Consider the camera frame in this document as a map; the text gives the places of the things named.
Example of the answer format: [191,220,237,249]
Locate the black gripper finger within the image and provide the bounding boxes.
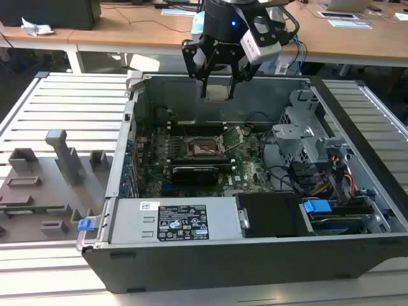
[181,38,214,98]
[228,59,259,98]

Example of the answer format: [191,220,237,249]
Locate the silver CPU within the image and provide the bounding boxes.
[205,85,232,101]

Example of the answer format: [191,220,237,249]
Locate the metal socket cover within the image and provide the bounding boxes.
[216,126,248,151]

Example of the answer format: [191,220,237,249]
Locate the black RAM slot bank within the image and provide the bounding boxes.
[165,157,237,167]
[170,120,226,135]

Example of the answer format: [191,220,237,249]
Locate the CPU socket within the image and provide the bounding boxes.
[187,135,230,159]

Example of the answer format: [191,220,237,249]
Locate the wooden desk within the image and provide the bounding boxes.
[0,24,84,75]
[68,0,408,77]

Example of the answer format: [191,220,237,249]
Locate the metal drive cage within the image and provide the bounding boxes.
[272,89,354,166]

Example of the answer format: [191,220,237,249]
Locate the green motherboard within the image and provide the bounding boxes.
[135,122,275,198]

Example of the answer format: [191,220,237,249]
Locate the black graphics card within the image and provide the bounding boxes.
[171,165,221,186]

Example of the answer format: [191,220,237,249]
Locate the silver laptop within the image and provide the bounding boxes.
[320,0,372,12]

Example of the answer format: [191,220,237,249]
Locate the black plastic shroud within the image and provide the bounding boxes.
[235,192,315,238]

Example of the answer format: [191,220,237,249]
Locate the black computer tower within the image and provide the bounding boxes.
[0,0,102,31]

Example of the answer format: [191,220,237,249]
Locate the hard disk in blue carrier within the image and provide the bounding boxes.
[299,198,376,237]

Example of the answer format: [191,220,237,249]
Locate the crumpled white paper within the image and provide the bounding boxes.
[20,16,55,36]

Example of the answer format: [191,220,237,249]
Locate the silver power supply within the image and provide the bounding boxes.
[108,196,247,245]

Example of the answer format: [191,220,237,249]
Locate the black open PC case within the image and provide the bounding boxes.
[75,70,408,294]

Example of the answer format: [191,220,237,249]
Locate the blue case latch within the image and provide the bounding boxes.
[77,218,96,232]

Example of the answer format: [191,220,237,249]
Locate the grey parts rack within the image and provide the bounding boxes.
[0,129,115,245]

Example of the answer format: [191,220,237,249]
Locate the green RAM stick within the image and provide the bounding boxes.
[0,205,65,214]

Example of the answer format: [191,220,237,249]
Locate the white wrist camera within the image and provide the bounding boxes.
[239,15,284,64]

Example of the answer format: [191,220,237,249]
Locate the blue cable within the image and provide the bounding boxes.
[292,33,309,76]

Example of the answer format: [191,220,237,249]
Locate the red yellow wire bundle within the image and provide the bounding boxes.
[314,154,356,196]

